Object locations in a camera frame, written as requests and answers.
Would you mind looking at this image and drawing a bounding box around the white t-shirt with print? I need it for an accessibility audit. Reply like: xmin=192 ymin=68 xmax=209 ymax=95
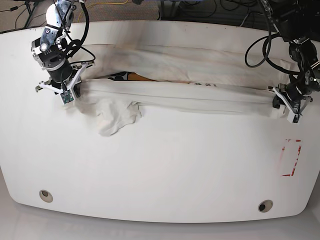
xmin=59 ymin=44 xmax=292 ymax=137

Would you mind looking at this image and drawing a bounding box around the right table grommet hole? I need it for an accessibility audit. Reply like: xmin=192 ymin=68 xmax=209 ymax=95
xmin=258 ymin=199 xmax=273 ymax=213

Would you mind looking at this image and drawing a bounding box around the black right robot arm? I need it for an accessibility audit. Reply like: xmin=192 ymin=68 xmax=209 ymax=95
xmin=31 ymin=0 xmax=96 ymax=105

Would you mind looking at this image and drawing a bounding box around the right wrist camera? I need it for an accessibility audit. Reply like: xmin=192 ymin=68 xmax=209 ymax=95
xmin=60 ymin=90 xmax=74 ymax=105

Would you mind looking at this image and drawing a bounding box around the yellow cable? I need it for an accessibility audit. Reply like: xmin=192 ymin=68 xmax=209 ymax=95
xmin=77 ymin=0 xmax=131 ymax=24

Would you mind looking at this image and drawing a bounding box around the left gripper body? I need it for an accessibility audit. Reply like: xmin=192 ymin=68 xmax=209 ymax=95
xmin=268 ymin=85 xmax=313 ymax=116

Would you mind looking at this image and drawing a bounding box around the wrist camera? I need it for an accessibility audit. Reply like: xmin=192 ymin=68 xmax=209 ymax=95
xmin=60 ymin=90 xmax=74 ymax=105
xmin=287 ymin=112 xmax=301 ymax=124

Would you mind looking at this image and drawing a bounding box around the black tripod stand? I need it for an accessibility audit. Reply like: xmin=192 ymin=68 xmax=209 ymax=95
xmin=23 ymin=0 xmax=41 ymax=29

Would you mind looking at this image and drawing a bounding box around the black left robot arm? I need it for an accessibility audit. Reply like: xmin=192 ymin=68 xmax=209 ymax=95
xmin=260 ymin=0 xmax=320 ymax=117

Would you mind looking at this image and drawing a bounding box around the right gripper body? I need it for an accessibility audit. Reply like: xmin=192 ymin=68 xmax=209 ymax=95
xmin=35 ymin=61 xmax=95 ymax=94

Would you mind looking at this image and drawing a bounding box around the red tape marking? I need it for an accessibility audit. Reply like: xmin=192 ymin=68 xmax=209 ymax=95
xmin=279 ymin=139 xmax=303 ymax=177

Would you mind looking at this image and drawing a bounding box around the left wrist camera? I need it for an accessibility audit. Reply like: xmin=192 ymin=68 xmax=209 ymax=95
xmin=287 ymin=112 xmax=301 ymax=124

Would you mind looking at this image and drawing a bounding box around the left table grommet hole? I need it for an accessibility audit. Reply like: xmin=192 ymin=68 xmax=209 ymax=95
xmin=39 ymin=190 xmax=53 ymax=203

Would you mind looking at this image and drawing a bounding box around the table grommet hole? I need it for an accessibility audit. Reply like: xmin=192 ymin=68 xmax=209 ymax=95
xmin=39 ymin=190 xmax=53 ymax=203
xmin=258 ymin=199 xmax=273 ymax=213

